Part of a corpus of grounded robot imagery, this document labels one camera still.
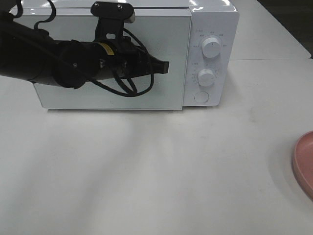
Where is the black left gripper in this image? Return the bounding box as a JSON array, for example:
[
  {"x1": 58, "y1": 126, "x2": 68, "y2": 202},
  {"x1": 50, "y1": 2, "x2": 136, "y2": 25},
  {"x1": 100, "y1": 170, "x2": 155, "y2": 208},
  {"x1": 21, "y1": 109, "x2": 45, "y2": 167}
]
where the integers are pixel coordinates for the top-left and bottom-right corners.
[{"x1": 97, "y1": 36, "x2": 170, "y2": 79}]

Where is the white microwave knob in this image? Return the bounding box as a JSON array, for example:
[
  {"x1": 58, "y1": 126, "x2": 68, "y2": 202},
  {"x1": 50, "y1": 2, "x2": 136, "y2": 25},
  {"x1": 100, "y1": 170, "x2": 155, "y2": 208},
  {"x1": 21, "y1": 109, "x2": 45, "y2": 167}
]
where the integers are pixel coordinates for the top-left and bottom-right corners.
[
  {"x1": 200, "y1": 36, "x2": 222, "y2": 58},
  {"x1": 197, "y1": 69, "x2": 216, "y2": 87}
]

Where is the round microwave door button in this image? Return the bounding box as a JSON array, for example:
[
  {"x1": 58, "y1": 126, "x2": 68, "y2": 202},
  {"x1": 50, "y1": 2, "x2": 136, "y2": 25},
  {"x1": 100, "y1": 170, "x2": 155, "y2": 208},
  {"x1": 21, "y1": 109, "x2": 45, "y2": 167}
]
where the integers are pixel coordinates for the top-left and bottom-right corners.
[{"x1": 194, "y1": 92, "x2": 209, "y2": 103}]

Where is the pink round plate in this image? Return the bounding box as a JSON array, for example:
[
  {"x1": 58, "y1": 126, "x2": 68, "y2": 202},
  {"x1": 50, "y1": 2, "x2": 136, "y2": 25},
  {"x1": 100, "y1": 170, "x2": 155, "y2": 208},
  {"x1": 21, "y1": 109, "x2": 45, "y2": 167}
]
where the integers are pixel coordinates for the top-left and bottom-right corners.
[{"x1": 291, "y1": 131, "x2": 313, "y2": 200}]

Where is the white microwave door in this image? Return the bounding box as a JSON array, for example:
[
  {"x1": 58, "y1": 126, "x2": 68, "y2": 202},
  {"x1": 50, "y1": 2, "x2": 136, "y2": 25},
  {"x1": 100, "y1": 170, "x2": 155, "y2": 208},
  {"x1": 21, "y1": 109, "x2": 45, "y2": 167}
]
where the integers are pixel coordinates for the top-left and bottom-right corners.
[{"x1": 34, "y1": 9, "x2": 191, "y2": 110}]

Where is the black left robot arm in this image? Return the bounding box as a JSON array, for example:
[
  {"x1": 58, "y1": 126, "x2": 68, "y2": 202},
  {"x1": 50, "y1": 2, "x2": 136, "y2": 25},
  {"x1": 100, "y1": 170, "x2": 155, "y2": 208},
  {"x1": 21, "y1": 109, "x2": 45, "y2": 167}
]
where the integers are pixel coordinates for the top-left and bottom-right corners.
[{"x1": 0, "y1": 11, "x2": 169, "y2": 89}]

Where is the white microwave oven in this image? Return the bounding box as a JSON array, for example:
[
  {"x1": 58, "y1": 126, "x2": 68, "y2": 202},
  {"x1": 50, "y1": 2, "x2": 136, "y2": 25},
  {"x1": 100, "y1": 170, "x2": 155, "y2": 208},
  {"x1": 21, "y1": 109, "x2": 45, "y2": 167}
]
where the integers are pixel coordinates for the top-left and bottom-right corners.
[{"x1": 4, "y1": 0, "x2": 239, "y2": 109}]

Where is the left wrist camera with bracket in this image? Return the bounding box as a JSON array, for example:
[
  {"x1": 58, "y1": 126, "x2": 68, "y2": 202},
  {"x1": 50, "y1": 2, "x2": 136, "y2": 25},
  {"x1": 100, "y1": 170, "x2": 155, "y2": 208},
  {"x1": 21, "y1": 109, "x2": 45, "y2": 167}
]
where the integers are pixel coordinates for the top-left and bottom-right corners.
[{"x1": 90, "y1": 1, "x2": 135, "y2": 43}]

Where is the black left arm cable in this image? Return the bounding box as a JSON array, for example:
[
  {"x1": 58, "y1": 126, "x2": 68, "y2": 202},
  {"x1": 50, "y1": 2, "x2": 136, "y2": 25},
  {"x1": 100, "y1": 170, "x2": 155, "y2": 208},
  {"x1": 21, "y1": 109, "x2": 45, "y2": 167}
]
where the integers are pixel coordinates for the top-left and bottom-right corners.
[{"x1": 9, "y1": 0, "x2": 155, "y2": 97}]

